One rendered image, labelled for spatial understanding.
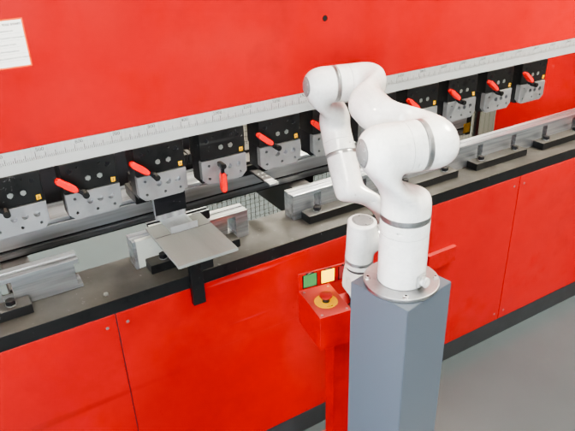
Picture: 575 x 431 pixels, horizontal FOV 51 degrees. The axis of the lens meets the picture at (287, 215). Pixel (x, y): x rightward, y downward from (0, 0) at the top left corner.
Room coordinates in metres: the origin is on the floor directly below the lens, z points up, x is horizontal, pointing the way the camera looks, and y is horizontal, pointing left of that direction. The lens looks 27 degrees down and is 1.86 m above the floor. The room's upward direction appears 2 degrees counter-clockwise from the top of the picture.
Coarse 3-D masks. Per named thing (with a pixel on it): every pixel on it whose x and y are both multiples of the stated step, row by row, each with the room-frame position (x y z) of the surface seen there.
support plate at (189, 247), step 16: (160, 224) 1.63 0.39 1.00; (208, 224) 1.62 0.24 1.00; (160, 240) 1.53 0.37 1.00; (176, 240) 1.52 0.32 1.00; (192, 240) 1.52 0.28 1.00; (208, 240) 1.52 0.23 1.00; (224, 240) 1.52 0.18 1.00; (176, 256) 1.44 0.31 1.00; (192, 256) 1.44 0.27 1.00; (208, 256) 1.43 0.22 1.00
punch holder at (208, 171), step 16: (240, 128) 1.75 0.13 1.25; (192, 144) 1.73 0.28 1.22; (208, 144) 1.70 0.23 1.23; (224, 144) 1.73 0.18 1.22; (240, 144) 1.75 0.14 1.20; (208, 160) 1.70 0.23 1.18; (224, 160) 1.72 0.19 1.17; (240, 160) 1.75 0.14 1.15; (208, 176) 1.69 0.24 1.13; (240, 176) 1.75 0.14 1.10
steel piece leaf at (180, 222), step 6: (174, 216) 1.67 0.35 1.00; (180, 216) 1.67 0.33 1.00; (186, 216) 1.67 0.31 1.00; (162, 222) 1.64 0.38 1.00; (168, 222) 1.63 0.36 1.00; (174, 222) 1.63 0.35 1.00; (180, 222) 1.63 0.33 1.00; (186, 222) 1.63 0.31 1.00; (192, 222) 1.60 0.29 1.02; (168, 228) 1.60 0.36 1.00; (174, 228) 1.57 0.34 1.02; (180, 228) 1.58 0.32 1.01; (186, 228) 1.59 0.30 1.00
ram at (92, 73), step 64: (0, 0) 1.46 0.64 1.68; (64, 0) 1.53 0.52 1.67; (128, 0) 1.61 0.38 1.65; (192, 0) 1.70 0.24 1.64; (256, 0) 1.80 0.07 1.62; (320, 0) 1.91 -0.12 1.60; (384, 0) 2.03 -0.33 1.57; (448, 0) 2.17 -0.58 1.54; (512, 0) 2.34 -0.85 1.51; (64, 64) 1.52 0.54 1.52; (128, 64) 1.60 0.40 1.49; (192, 64) 1.69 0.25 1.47; (256, 64) 1.79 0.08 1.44; (320, 64) 1.90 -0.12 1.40; (384, 64) 2.04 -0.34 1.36; (512, 64) 2.36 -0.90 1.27; (0, 128) 1.43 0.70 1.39; (64, 128) 1.50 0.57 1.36; (192, 128) 1.68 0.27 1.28
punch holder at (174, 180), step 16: (160, 144) 1.63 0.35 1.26; (176, 144) 1.65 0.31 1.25; (128, 160) 1.63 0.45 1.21; (144, 160) 1.60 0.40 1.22; (160, 160) 1.62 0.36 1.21; (176, 160) 1.65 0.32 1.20; (144, 176) 1.59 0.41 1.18; (160, 176) 1.62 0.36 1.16; (176, 176) 1.66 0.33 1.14; (144, 192) 1.59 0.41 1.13; (160, 192) 1.61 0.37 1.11; (176, 192) 1.64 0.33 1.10
